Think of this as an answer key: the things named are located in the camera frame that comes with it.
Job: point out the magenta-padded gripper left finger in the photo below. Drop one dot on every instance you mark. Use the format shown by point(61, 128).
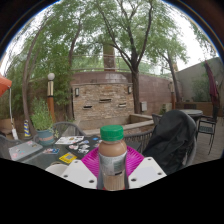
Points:
point(81, 173)

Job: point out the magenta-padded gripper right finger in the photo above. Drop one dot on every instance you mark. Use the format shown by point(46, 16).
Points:
point(143, 172)

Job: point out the green-capped brown drink bottle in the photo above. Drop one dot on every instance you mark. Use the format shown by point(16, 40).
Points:
point(112, 156)

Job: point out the yellow sticker card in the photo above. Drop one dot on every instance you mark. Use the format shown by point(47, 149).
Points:
point(68, 157)

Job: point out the black laptop with stickers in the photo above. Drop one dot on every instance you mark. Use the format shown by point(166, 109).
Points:
point(86, 148)

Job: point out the white mug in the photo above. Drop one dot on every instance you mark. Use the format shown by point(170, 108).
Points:
point(55, 168)

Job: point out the grey chair holding backpack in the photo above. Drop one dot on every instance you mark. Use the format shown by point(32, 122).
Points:
point(138, 138)

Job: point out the white printed paper sheet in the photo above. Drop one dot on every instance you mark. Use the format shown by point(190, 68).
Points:
point(69, 140)

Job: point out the blue sticker card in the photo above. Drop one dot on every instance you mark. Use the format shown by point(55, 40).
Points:
point(51, 150)

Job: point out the black backpack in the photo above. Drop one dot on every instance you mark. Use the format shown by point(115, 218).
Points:
point(171, 140)

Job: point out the grey laptop with stickers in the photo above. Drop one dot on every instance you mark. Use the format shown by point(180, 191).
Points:
point(25, 150)

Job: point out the potted green plant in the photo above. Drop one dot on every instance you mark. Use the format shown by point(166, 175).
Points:
point(41, 116)

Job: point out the round patio table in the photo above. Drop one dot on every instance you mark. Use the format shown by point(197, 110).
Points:
point(192, 112)

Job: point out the black metal patio chair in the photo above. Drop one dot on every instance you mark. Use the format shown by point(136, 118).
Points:
point(207, 128)

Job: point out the dark-trunk tall tree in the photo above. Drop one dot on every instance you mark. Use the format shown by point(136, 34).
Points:
point(135, 90)

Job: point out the leaning grey-trunk tree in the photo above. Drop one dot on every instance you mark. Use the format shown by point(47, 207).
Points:
point(25, 90)

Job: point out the closed maroon patio umbrella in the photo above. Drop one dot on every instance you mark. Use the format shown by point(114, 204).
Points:
point(212, 86)

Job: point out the orange patio umbrella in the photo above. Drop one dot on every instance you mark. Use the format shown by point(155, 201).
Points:
point(4, 85)

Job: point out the grey wall utility box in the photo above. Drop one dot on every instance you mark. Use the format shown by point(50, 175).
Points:
point(143, 106)

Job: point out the blue yellow striped post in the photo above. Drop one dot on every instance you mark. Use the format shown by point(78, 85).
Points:
point(26, 129)

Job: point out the wooden globe lamp post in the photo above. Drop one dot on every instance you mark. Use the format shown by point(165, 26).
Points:
point(50, 103)

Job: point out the black wall lamp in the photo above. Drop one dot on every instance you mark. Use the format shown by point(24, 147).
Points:
point(130, 89)
point(77, 92)

